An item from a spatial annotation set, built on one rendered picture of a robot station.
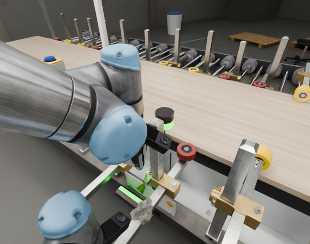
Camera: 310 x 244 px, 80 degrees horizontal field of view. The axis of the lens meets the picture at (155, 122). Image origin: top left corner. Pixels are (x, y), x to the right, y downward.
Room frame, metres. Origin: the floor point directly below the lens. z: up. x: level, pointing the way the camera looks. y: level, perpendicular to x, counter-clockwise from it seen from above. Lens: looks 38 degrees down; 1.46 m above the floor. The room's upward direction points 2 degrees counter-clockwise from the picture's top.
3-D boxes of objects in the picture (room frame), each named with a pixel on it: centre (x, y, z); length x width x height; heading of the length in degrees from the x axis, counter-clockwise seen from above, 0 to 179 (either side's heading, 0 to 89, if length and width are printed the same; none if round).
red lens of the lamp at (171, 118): (0.46, -0.03, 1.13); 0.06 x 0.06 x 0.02
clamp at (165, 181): (0.41, -0.02, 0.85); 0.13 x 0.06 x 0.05; 53
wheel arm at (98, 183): (0.52, 0.19, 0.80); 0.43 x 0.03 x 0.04; 143
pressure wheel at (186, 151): (0.53, -0.13, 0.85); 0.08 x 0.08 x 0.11
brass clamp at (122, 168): (0.56, 0.18, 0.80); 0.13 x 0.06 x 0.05; 53
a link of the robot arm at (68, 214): (0.15, 0.15, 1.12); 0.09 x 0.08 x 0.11; 7
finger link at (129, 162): (0.35, 0.07, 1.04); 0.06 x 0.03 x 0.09; 73
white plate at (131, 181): (0.42, 0.04, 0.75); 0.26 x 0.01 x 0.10; 53
